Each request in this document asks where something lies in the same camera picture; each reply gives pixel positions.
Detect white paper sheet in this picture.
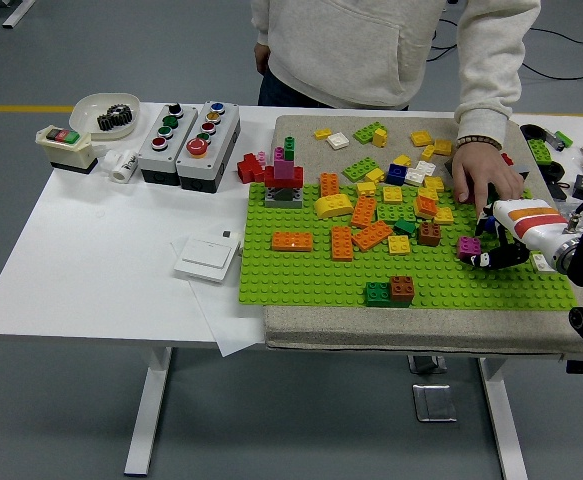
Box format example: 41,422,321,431
169,227,267,358

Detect yellow curved brick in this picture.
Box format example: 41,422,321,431
313,193,355,219

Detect white desk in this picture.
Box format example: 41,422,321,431
0,102,583,476

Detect pink tall brick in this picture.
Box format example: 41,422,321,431
274,147,297,180

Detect red brick cluster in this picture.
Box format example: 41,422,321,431
235,153,267,185

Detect red wide brick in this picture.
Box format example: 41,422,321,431
264,165,305,190

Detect grey flat base brick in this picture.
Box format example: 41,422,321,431
264,186,305,209

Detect white pipe fitting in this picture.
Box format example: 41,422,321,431
102,148,140,184

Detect grey metal bracket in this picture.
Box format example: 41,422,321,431
408,353,448,375

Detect lime green long brick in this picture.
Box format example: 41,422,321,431
340,156,384,183
375,203,417,224

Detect dark green square brick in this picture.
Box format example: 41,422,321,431
364,281,393,307

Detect brown square brick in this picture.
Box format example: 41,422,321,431
417,221,443,247
389,275,416,307

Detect white plastic bowl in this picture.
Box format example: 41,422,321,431
68,92,141,142

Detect cream red-green switch box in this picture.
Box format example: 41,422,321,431
34,124,99,176

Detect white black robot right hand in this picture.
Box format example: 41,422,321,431
458,198,575,271

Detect person's right hand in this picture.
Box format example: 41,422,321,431
253,40,271,76

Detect beaded bracelet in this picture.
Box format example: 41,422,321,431
455,134,502,151

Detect silver black clamp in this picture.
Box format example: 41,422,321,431
543,130,570,151

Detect white wall switch plate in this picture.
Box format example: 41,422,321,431
173,237,237,284

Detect lime green studded baseplate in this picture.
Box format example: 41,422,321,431
237,181,578,309

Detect grey-brown foam mat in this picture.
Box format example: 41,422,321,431
263,114,583,355

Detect person's left hand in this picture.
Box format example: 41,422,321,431
451,144,526,214

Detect grey four-button control box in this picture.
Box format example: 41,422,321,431
136,103,199,187

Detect white desk foot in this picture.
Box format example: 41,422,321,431
1,0,37,29

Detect metal floor plate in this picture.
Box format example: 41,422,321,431
410,383,458,424

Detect black floor cable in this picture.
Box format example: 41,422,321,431
428,44,583,81
529,27,583,47

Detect person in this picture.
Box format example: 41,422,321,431
248,0,542,214

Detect grey emergency-stop control box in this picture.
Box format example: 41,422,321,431
175,100,242,193

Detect orange long brick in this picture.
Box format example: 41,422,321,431
271,231,315,253
351,219,395,251
330,225,355,262
350,195,378,229

